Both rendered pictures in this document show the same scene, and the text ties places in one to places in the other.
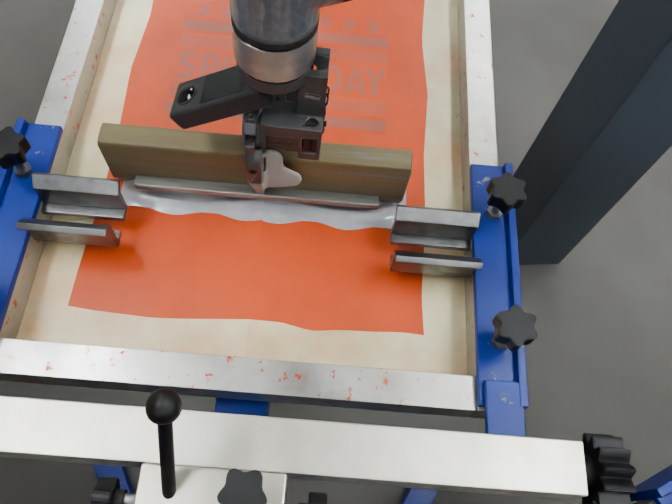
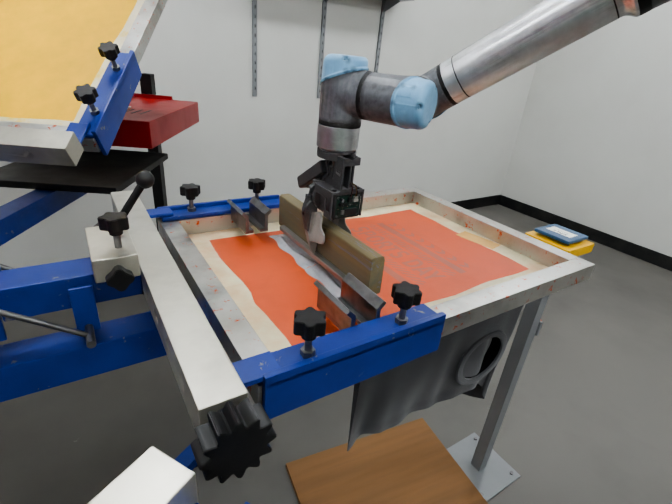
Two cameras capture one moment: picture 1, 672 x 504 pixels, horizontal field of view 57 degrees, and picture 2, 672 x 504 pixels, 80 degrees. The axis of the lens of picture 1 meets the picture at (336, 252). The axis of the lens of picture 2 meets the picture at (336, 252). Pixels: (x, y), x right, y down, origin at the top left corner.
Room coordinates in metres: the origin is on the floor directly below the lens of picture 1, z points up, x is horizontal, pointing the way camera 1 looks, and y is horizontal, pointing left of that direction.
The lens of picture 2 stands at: (0.04, -0.56, 1.35)
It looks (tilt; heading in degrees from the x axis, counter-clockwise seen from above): 26 degrees down; 59
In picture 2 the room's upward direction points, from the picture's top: 5 degrees clockwise
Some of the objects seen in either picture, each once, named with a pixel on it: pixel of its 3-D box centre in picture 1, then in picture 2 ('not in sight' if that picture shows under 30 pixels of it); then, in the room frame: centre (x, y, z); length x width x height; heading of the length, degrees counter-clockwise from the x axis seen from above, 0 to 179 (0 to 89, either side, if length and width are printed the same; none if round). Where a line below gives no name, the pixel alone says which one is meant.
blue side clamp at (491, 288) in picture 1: (489, 283); (355, 351); (0.31, -0.19, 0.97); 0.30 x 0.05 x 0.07; 4
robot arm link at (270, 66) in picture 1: (275, 36); (339, 137); (0.40, 0.08, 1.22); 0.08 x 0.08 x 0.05
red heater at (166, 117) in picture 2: not in sight; (119, 117); (0.09, 1.31, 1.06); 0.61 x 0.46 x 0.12; 64
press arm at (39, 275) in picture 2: not in sight; (74, 283); (-0.04, 0.07, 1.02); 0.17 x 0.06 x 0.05; 4
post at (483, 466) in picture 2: not in sight; (512, 369); (1.10, 0.03, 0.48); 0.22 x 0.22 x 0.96; 4
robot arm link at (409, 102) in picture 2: not in sight; (401, 100); (0.46, 0.00, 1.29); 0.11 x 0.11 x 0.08; 30
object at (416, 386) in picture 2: not in sight; (430, 359); (0.59, -0.07, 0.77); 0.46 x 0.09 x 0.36; 4
